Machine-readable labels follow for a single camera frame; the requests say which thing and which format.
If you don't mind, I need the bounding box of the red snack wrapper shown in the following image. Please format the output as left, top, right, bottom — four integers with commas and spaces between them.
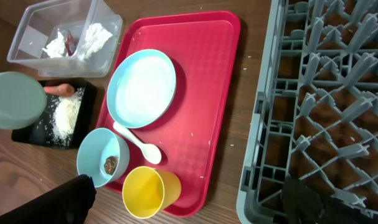
64, 30, 75, 56

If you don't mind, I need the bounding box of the light blue bowl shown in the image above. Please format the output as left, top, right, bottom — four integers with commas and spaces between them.
77, 128, 130, 188

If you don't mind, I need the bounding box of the black waste tray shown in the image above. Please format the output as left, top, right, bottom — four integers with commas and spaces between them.
11, 78, 97, 149

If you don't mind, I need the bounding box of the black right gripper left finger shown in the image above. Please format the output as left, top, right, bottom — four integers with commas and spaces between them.
0, 174, 97, 224

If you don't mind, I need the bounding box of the yellow plastic cup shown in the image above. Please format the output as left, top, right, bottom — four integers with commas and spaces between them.
122, 166, 181, 219

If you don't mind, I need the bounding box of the green bowl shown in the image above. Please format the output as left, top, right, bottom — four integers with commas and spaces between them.
0, 72, 47, 129

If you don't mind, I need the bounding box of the brown food lump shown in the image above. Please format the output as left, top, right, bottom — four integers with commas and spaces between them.
104, 156, 118, 175

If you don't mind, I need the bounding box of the grey dishwasher rack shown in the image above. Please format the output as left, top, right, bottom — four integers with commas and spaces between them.
236, 0, 378, 223

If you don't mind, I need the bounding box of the orange carrot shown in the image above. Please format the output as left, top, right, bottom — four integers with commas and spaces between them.
44, 83, 75, 97

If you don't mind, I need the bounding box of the red plastic tray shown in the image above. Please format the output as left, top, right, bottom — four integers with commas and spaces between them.
116, 11, 241, 218

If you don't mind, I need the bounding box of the light blue plate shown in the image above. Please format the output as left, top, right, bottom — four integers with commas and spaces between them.
106, 49, 177, 129

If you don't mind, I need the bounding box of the clear plastic bin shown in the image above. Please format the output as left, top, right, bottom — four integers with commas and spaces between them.
7, 0, 123, 78

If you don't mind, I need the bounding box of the white plastic spoon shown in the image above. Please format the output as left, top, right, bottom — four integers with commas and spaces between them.
113, 121, 162, 165

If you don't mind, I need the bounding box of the white rice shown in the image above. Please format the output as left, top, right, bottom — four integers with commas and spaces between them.
52, 88, 83, 146

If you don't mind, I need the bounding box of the white tissue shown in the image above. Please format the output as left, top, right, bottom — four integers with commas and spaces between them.
42, 31, 67, 58
77, 23, 113, 60

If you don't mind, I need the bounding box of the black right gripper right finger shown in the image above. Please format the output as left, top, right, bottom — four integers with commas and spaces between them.
282, 177, 372, 224

